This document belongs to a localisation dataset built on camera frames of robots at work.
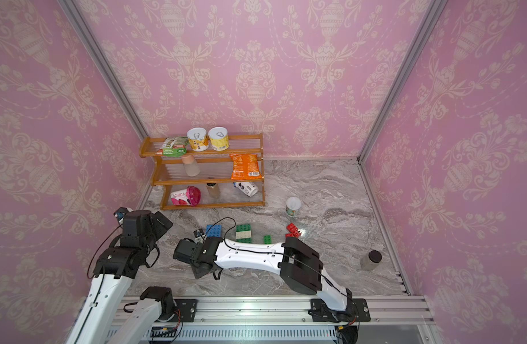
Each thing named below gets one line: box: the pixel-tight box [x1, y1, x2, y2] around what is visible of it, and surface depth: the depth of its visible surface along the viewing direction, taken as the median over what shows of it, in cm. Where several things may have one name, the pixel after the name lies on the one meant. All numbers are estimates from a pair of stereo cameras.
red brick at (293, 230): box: [284, 222, 302, 238], surface depth 94 cm
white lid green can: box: [285, 196, 303, 218], surface depth 97 cm
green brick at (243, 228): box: [235, 223, 252, 233], surface depth 93 cm
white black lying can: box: [232, 181, 260, 198], surface depth 102 cm
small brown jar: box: [206, 182, 221, 199], surface depth 99 cm
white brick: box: [235, 230, 252, 240], surface depth 90 cm
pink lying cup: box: [170, 185, 202, 208], surface depth 97 cm
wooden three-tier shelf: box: [139, 133, 266, 211], surface depth 96 cm
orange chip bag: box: [229, 153, 263, 181], surface depth 96 cm
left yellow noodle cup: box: [186, 126, 210, 152], surface depth 83 cm
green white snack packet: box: [156, 136, 190, 158], surface depth 82 cm
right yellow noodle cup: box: [208, 126, 230, 152], surface depth 84 cm
